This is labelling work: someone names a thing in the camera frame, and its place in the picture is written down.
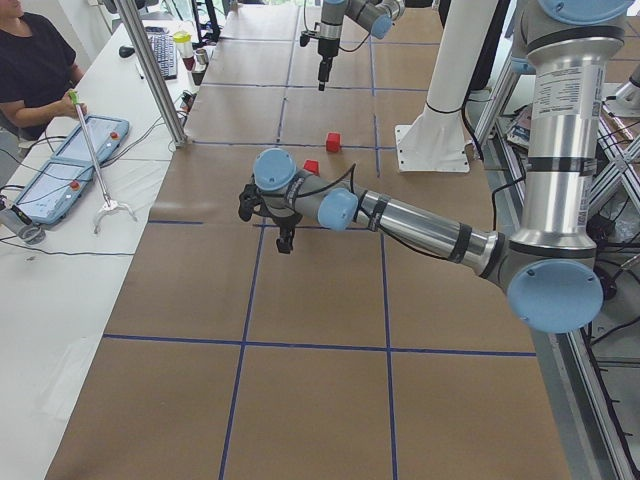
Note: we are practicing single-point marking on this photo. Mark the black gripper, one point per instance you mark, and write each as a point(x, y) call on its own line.
point(284, 223)
point(327, 47)

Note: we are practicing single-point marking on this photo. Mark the red block carried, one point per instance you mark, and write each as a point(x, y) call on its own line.
point(333, 142)

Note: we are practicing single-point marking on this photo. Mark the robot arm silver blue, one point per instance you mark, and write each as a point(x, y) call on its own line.
point(375, 17)
point(546, 267)

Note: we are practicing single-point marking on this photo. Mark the red block middle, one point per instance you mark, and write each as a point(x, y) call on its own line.
point(312, 166)

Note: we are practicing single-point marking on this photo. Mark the metal cup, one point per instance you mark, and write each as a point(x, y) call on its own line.
point(201, 60)

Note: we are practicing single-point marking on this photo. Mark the yellow lid cup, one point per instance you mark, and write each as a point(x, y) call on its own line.
point(182, 40)

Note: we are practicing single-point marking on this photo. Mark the black keyboard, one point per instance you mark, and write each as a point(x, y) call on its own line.
point(164, 50)

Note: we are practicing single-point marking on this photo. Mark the reacher grabber tool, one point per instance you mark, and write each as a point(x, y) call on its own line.
point(110, 205)

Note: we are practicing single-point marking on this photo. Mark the black computer mouse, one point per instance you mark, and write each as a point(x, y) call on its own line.
point(126, 51)

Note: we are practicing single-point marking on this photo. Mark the stack of books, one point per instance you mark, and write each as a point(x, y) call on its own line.
point(518, 131)

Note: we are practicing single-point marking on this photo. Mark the teach pendant lower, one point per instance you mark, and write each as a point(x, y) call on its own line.
point(52, 192)

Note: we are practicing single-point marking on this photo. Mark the grey clamp device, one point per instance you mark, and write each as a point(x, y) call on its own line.
point(20, 224)

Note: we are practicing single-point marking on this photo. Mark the seated person dark shirt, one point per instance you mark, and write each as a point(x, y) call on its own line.
point(38, 71)

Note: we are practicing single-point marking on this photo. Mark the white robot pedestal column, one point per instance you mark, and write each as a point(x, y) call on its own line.
point(435, 141)

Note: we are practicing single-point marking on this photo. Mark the aluminium frame post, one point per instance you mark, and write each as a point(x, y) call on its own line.
point(129, 14)

